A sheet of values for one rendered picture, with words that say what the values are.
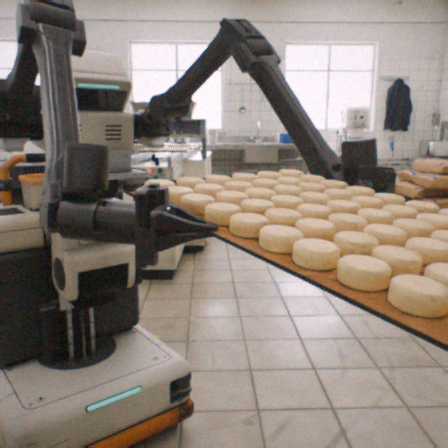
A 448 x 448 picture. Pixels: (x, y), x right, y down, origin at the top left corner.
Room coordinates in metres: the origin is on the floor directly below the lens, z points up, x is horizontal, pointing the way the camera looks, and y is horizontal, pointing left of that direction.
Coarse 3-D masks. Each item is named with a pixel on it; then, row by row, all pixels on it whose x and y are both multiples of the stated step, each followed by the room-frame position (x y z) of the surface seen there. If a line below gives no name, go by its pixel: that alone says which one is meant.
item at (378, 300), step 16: (240, 240) 0.53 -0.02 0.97; (256, 240) 0.53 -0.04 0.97; (272, 256) 0.48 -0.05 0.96; (288, 256) 0.48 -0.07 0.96; (304, 272) 0.44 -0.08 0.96; (320, 272) 0.44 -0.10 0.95; (336, 272) 0.45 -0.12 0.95; (336, 288) 0.41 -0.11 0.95; (352, 288) 0.41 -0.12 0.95; (368, 304) 0.38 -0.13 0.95; (384, 304) 0.38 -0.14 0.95; (400, 320) 0.35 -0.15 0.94; (416, 320) 0.35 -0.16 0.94; (432, 320) 0.35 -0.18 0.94; (432, 336) 0.33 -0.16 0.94
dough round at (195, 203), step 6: (186, 198) 0.64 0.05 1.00; (192, 198) 0.64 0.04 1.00; (198, 198) 0.64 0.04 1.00; (204, 198) 0.64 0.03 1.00; (210, 198) 0.65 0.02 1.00; (186, 204) 0.63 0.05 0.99; (192, 204) 0.62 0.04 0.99; (198, 204) 0.62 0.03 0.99; (204, 204) 0.63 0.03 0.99; (192, 210) 0.62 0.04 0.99; (198, 210) 0.62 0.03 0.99; (204, 210) 0.63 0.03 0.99
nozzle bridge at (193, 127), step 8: (184, 120) 3.83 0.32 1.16; (192, 120) 3.83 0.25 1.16; (200, 120) 3.83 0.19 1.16; (176, 128) 3.92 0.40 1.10; (184, 128) 3.92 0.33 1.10; (192, 128) 3.92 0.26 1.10; (200, 128) 3.83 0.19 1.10; (176, 136) 3.87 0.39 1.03; (184, 136) 3.87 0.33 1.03; (192, 136) 3.87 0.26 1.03; (200, 136) 3.84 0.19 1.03
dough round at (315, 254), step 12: (300, 240) 0.48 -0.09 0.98; (312, 240) 0.48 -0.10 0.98; (324, 240) 0.48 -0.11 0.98; (300, 252) 0.45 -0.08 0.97; (312, 252) 0.45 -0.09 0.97; (324, 252) 0.45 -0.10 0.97; (336, 252) 0.45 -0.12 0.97; (300, 264) 0.45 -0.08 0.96; (312, 264) 0.45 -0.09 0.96; (324, 264) 0.44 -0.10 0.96; (336, 264) 0.45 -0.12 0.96
